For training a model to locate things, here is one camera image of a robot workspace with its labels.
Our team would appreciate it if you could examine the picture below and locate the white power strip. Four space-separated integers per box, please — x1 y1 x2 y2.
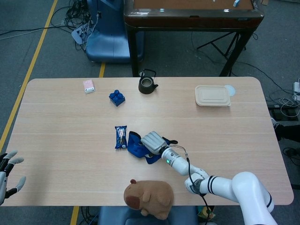
292 81 300 101

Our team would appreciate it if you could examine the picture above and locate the pale blue round coaster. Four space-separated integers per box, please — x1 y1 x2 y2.
224 84 237 97

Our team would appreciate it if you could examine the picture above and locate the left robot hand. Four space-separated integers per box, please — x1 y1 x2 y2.
0 150 27 205

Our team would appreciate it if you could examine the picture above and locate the blue machine base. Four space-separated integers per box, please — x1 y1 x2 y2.
85 0 144 64

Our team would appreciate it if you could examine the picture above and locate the long black floor cable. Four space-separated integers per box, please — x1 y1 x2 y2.
0 25 72 40

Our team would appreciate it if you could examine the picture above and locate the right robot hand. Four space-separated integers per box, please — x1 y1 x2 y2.
140 131 178 158

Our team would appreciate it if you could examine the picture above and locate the white coiled cable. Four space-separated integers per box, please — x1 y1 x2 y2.
278 97 298 117

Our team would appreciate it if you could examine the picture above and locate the blue snack packet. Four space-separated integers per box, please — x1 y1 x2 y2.
114 125 128 150

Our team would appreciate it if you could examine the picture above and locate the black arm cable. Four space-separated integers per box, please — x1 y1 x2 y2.
170 145 211 218

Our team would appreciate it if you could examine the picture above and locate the black iron teapot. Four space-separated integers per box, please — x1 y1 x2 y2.
138 68 159 95

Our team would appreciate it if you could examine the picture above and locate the dark wooden side table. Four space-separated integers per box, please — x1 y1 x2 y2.
123 0 265 77

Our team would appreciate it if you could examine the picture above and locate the blue toy building brick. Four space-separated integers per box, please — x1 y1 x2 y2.
108 89 126 107

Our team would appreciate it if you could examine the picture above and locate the blue padded seat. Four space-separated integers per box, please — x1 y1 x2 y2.
97 205 199 225

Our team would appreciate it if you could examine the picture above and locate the blue microfibre cloth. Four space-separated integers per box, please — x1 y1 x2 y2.
127 131 172 165

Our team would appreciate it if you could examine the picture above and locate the tangled black cable bundle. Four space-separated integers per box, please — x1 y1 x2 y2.
50 0 100 51

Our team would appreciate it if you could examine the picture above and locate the beige lidded food container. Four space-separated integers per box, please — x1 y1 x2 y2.
195 85 232 107

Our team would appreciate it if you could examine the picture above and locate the black floor platform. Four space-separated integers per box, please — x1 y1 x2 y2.
268 101 300 122

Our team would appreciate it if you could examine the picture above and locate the pink card box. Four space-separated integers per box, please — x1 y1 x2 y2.
82 79 96 94

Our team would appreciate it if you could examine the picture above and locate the brown capybara plush toy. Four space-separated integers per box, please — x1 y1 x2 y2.
123 179 175 220

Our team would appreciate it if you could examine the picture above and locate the yellow tape roll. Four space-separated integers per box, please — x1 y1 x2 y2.
198 206 217 220

